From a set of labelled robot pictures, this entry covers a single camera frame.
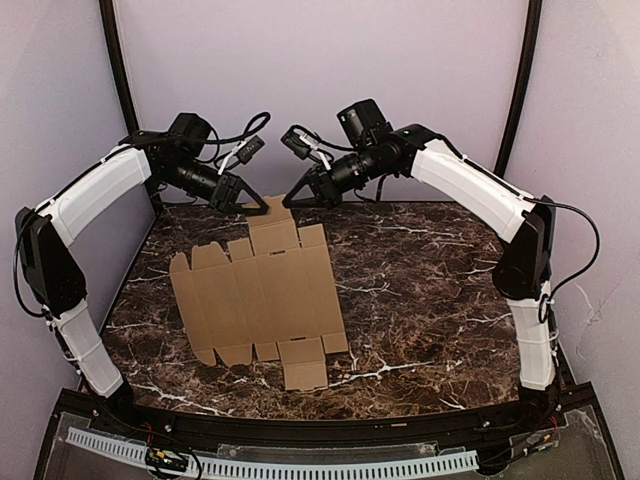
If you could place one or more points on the right black frame post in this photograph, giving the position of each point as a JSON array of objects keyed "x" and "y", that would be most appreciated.
[{"x": 523, "y": 73}]

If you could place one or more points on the small green circuit board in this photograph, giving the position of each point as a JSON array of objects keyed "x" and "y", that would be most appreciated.
[{"x": 166, "y": 459}]

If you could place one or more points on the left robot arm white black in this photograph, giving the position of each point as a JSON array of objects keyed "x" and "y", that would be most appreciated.
[{"x": 45, "y": 234}]

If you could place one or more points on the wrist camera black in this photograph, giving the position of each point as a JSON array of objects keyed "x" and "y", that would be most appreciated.
[
  {"x": 249, "y": 148},
  {"x": 294, "y": 141}
]

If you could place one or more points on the white slotted cable duct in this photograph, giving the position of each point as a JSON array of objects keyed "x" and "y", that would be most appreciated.
[{"x": 243, "y": 462}]

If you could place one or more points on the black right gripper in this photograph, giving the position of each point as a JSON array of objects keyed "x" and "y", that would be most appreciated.
[{"x": 323, "y": 185}]

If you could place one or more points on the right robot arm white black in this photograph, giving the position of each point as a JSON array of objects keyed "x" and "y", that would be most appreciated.
[{"x": 523, "y": 224}]

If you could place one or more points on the left black frame post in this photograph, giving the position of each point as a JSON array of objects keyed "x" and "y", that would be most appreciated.
[{"x": 117, "y": 64}]

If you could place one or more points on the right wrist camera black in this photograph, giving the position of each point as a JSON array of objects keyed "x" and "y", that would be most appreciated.
[{"x": 294, "y": 141}]

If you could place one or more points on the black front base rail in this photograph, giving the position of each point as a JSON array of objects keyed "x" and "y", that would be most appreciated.
[{"x": 483, "y": 428}]

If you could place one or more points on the brown cardboard box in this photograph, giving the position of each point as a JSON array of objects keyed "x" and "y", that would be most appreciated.
[{"x": 269, "y": 296}]

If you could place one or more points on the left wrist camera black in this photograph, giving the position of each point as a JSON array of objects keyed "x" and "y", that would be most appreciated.
[{"x": 249, "y": 148}]

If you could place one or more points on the black frame post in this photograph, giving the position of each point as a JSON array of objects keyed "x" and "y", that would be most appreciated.
[
  {"x": 523, "y": 73},
  {"x": 117, "y": 64}
]

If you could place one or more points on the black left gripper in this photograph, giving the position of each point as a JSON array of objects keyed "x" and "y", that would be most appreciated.
[{"x": 225, "y": 191}]

